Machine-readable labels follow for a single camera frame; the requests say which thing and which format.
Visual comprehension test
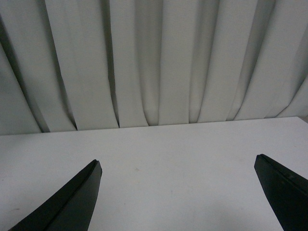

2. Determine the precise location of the grey pleated curtain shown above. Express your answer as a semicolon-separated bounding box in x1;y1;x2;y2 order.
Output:
0;0;308;135

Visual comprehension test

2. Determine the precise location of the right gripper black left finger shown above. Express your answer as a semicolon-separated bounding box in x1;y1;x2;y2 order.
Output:
10;159;102;231

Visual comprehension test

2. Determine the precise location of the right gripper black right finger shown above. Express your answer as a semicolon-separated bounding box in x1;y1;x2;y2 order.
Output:
254;154;308;231

